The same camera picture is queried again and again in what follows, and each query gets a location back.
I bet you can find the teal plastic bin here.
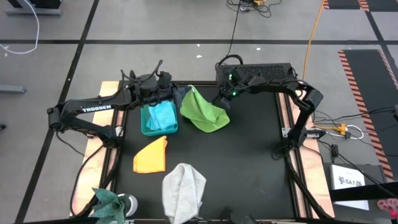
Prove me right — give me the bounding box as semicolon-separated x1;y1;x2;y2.
140;99;179;137

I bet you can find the black corrugated cable conduit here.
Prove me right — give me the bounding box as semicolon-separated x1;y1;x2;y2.
79;146;123;218
283;149;334;220

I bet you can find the black perforated computer case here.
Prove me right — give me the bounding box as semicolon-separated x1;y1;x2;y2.
215;62;296;83

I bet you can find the lime green microfiber towel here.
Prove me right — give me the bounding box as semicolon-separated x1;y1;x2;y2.
179;84;231;134

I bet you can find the black frame bar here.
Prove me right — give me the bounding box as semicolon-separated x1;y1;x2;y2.
328;181;398;202

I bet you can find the pink patterned object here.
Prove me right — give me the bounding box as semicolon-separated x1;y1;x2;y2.
376;198;398;220

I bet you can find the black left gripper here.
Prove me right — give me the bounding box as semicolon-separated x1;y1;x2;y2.
157;86;187;109

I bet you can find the grey waffle-weave towel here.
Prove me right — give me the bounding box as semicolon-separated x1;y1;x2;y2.
161;162;207;224

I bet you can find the black cable bundle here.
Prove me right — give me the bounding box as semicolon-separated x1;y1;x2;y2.
226;0;283;19

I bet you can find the grey desk foot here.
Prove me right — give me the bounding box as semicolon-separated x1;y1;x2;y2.
0;84;29;94
4;8;63;17

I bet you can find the yellow power splitter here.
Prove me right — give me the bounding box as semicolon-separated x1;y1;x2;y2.
313;123;348;136

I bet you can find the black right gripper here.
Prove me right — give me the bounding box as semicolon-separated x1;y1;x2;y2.
213;83;242;112

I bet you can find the yellow extension cord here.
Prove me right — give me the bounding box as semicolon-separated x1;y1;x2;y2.
302;0;326;82

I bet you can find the black table frame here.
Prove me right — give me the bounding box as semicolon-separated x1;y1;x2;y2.
107;70;308;224

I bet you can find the white SA7 printed sheet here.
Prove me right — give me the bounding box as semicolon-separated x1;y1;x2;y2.
329;164;370;212

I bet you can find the white floor cable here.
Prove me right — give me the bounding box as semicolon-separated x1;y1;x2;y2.
0;0;40;55

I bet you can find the black hazard-striped floor mat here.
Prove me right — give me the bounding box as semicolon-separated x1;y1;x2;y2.
337;49;398;183
357;0;398;12
322;0;361;10

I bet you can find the orange microfiber towel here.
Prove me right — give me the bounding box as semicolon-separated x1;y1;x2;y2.
132;135;168;174

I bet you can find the black power cable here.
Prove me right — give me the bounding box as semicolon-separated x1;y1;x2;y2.
217;0;244;66

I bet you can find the sky blue microfiber towel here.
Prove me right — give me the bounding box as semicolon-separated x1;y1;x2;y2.
146;101;178;131

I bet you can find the dark green cloth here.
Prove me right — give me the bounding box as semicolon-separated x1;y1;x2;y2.
89;187;132;224

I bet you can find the white cable loop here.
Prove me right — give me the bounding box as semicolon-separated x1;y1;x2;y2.
341;124;364;140

